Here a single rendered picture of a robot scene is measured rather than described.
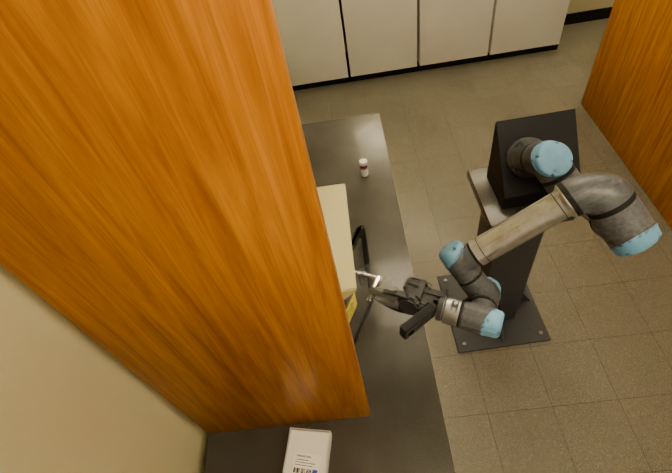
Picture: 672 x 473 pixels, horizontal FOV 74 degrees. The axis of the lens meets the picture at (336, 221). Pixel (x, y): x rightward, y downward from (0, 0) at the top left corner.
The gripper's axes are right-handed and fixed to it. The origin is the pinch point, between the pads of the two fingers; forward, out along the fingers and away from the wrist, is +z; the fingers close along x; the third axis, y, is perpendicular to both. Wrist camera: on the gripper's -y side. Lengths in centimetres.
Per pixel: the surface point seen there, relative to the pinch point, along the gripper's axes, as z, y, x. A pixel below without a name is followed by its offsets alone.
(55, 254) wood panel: 29, -43, 64
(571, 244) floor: -67, 135, -120
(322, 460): 0.6, -41.3, -22.1
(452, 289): -9, 81, -118
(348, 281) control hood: -2.9, -15.3, 31.0
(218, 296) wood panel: 12, -34, 47
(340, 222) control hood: 5.2, -0.7, 31.0
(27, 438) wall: 31, -65, 42
